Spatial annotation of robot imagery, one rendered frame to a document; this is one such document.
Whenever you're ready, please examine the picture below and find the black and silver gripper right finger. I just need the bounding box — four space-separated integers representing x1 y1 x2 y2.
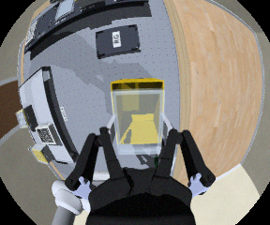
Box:
149 114 216 198

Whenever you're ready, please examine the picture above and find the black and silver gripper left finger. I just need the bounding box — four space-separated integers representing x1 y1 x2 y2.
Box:
65 116 131 201

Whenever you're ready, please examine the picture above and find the yellow waste bin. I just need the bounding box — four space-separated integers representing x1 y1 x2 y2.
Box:
111 78 164 90

